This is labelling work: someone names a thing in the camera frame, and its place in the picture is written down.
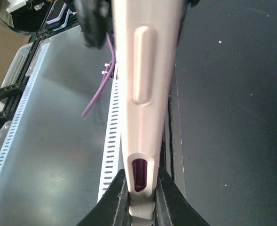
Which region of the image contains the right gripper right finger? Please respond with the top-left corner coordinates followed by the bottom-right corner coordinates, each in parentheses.
top-left (154, 167), bottom-right (208, 226)

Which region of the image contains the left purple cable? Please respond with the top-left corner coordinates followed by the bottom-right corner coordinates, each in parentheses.
top-left (81, 32), bottom-right (118, 118)

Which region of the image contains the purple phone outside enclosure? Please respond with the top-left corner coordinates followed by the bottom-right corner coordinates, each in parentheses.
top-left (46, 0), bottom-right (66, 24)

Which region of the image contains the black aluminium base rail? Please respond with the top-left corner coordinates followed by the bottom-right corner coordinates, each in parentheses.
top-left (160, 70), bottom-right (187, 198)

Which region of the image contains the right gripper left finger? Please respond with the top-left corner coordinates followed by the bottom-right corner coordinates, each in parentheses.
top-left (77, 169), bottom-right (130, 226)

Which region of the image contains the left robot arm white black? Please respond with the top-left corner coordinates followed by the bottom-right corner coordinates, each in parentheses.
top-left (71, 0), bottom-right (114, 49)

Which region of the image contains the pink phone case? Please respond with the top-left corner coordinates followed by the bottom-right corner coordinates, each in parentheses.
top-left (112, 0), bottom-right (185, 226)

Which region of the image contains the grey plastic storage bin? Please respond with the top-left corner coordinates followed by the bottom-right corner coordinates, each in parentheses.
top-left (1, 43), bottom-right (32, 88)

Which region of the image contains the white slotted cable duct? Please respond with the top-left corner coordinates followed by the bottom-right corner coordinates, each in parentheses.
top-left (0, 44), bottom-right (120, 201)

